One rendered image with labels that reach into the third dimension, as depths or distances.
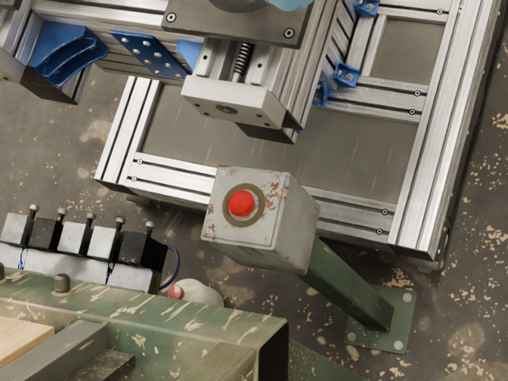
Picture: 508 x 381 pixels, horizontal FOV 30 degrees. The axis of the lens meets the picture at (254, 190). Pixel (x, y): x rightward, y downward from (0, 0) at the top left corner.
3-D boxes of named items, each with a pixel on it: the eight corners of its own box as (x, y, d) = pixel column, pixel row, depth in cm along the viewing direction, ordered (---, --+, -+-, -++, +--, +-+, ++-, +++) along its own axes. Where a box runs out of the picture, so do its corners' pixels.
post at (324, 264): (394, 307, 222) (302, 221, 155) (390, 332, 220) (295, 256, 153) (370, 303, 224) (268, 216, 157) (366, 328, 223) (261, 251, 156)
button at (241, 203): (260, 195, 139) (255, 190, 137) (254, 221, 138) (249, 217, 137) (235, 192, 141) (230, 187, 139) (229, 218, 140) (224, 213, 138)
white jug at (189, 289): (229, 292, 237) (198, 274, 219) (220, 330, 235) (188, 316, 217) (193, 286, 241) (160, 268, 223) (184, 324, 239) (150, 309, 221)
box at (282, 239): (323, 205, 154) (289, 171, 138) (308, 277, 151) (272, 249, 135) (255, 197, 159) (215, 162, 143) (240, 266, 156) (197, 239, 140)
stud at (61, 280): (72, 290, 155) (72, 273, 154) (64, 295, 153) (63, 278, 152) (60, 288, 156) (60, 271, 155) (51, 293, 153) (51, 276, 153)
